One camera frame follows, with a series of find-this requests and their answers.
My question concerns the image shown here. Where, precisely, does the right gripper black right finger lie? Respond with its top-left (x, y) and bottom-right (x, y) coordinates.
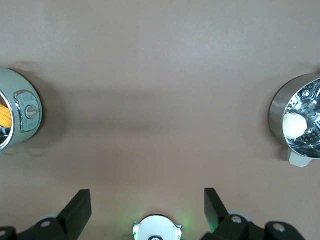
top-left (201, 187), bottom-right (251, 240)

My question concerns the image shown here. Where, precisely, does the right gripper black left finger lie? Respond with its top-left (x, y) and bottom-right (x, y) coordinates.
top-left (32, 189), bottom-right (92, 240)

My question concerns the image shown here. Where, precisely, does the yellow corn cob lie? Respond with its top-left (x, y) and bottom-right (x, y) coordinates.
top-left (0, 101), bottom-right (12, 130)

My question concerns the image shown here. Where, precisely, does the stainless steel steamer pot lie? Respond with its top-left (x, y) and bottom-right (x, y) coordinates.
top-left (268, 73), bottom-right (320, 168)

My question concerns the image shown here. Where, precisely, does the steel pot at centre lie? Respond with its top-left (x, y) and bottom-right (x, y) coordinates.
top-left (0, 67), bottom-right (43, 152)

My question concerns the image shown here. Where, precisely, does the white steamed bun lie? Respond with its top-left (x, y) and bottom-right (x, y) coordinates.
top-left (282, 112), bottom-right (308, 140)

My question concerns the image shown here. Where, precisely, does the perforated steel steamer tray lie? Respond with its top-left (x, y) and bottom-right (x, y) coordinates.
top-left (284, 77), bottom-right (320, 151)

